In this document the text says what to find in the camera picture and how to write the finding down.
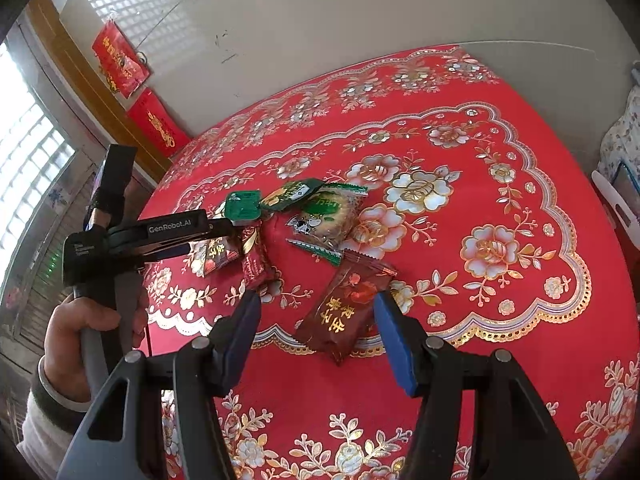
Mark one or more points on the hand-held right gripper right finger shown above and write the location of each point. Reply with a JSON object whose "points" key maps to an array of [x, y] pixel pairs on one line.
{"points": [[395, 347]]}

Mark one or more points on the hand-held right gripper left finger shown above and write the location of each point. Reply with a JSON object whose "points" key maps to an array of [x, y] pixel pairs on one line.
{"points": [[240, 342]]}

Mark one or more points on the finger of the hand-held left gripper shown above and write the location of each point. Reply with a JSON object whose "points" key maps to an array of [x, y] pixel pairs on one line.
{"points": [[217, 229]]}

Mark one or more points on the small dark red snack packet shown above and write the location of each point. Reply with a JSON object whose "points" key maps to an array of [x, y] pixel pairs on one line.
{"points": [[215, 257]]}

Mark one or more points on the small green jelly cup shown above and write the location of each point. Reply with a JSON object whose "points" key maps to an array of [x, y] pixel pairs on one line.
{"points": [[242, 206]]}

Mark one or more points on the large dark red snack packet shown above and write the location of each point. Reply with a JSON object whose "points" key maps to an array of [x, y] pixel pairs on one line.
{"points": [[340, 315]]}

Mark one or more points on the green and gold packet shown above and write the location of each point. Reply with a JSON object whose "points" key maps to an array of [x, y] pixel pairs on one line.
{"points": [[290, 194]]}

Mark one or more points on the green clear cookie packet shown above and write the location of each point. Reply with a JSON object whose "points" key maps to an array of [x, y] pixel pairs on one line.
{"points": [[330, 215]]}

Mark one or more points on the person's left forearm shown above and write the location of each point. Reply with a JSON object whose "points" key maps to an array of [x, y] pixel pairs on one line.
{"points": [[45, 425]]}

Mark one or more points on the person's left hand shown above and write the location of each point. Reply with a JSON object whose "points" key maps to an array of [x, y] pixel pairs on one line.
{"points": [[65, 345]]}

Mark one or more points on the red floral tablecloth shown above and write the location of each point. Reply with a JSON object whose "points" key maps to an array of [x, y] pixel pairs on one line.
{"points": [[500, 370]]}

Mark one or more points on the metal door with window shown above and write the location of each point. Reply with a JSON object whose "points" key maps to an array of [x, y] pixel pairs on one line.
{"points": [[30, 160]]}

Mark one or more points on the red poster with gold figure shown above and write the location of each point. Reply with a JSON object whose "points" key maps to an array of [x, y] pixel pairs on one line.
{"points": [[157, 122]]}

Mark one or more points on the red poster with gold lettering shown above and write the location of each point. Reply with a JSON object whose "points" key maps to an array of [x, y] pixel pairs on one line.
{"points": [[117, 60]]}

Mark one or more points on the white plastic object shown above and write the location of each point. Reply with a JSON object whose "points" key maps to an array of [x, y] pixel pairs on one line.
{"points": [[612, 202]]}

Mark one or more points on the floral cushion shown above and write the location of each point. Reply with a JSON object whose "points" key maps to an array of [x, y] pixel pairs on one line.
{"points": [[622, 130]]}

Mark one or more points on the wooden door frame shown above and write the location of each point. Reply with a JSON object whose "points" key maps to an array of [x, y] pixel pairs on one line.
{"points": [[65, 45]]}

